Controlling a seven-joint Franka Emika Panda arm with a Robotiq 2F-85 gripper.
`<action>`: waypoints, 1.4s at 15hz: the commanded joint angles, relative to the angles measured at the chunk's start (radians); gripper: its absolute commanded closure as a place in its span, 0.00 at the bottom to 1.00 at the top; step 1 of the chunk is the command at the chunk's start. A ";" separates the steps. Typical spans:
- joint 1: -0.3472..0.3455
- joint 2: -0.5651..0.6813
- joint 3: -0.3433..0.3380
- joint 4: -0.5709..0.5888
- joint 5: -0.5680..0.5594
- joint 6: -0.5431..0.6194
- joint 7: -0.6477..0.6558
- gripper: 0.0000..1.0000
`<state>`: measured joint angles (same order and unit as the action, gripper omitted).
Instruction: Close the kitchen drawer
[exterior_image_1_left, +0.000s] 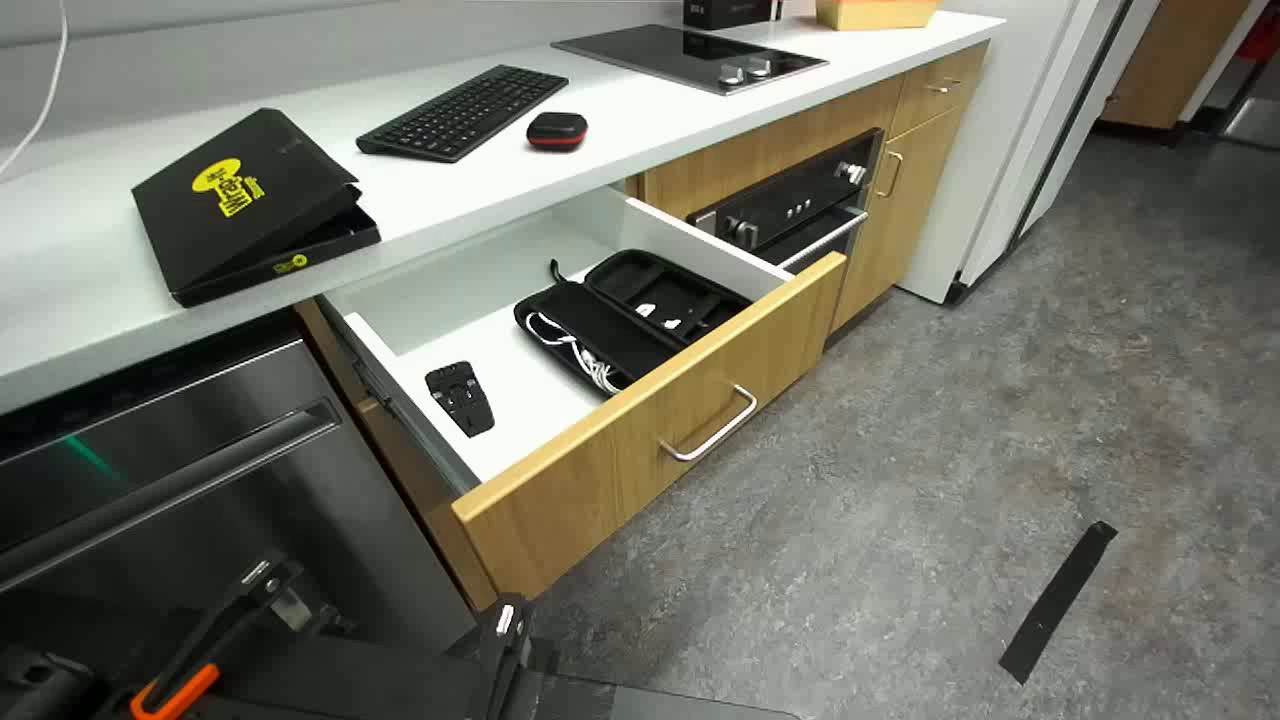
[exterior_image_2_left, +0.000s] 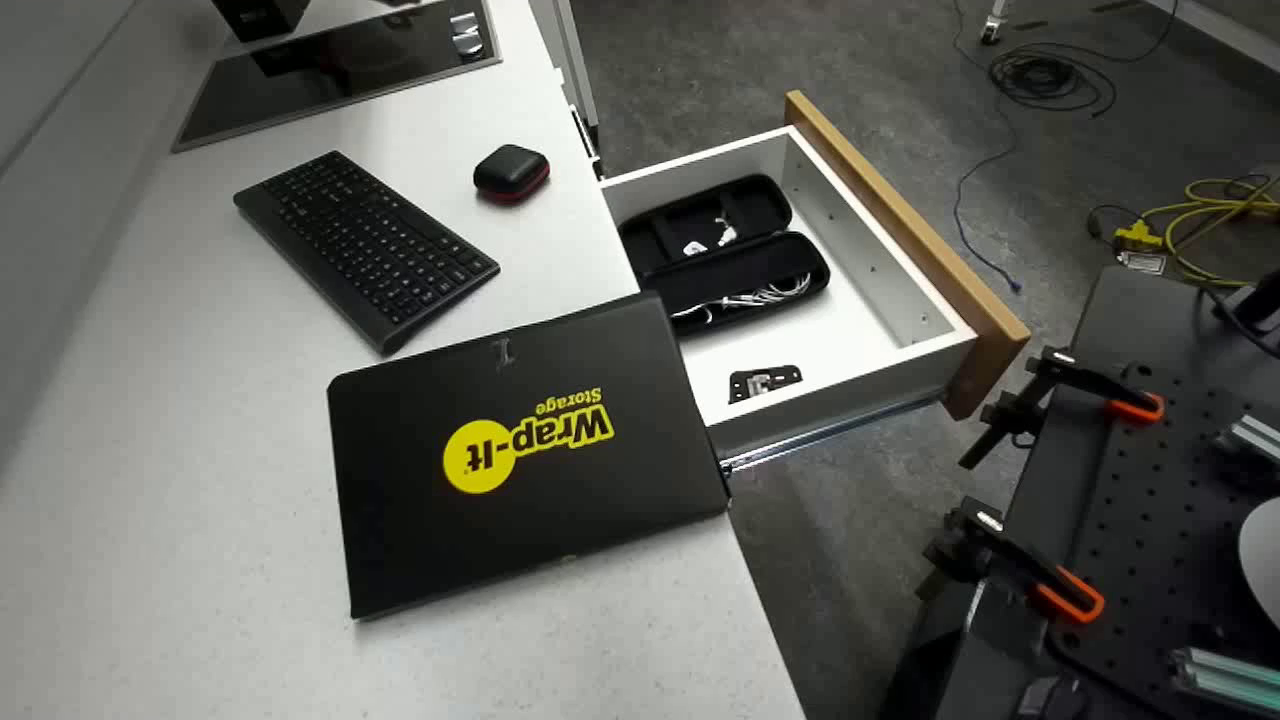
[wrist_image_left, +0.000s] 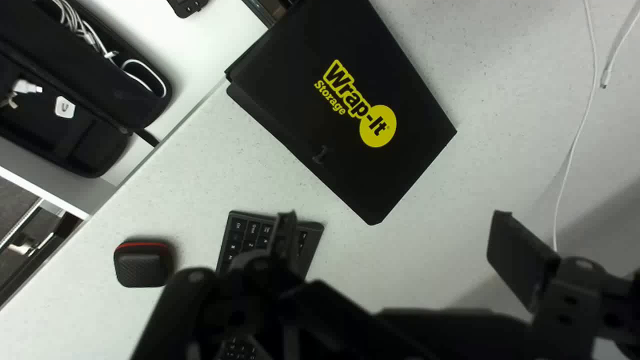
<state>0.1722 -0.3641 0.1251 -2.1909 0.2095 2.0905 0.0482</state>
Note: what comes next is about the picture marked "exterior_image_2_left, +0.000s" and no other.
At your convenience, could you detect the white wood-front kitchen drawer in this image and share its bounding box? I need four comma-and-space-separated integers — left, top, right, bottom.
601, 94, 1029, 471

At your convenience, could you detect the black Wrap-it storage bag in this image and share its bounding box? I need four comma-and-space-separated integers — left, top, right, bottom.
328, 295, 728, 619

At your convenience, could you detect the black zippered case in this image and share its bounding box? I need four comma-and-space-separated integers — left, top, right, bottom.
620, 177, 833, 336

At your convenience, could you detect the black red earbud case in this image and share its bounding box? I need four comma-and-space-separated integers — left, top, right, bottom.
473, 145, 553, 205

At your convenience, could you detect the black keyboard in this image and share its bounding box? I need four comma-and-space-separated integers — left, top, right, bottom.
230, 154, 498, 357

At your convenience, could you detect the lower black orange clamp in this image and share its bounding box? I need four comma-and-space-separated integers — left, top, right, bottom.
925, 495, 1106, 627

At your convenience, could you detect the black orange clamp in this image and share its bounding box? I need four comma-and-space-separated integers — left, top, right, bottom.
954, 345, 1170, 471
925, 495, 1106, 627

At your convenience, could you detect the upper black orange clamp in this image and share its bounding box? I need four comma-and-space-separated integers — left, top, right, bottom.
954, 345, 1170, 471

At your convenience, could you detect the small black bracket part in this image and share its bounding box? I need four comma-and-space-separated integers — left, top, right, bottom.
728, 366, 804, 404

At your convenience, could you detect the blue cable on floor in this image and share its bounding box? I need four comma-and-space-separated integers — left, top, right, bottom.
948, 141, 1029, 295

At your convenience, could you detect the black coiled cable on floor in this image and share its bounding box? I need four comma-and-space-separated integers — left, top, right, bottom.
952, 0, 1184, 120

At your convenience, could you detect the yellow cable bundle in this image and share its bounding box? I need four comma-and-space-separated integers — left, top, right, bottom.
1106, 173, 1280, 294

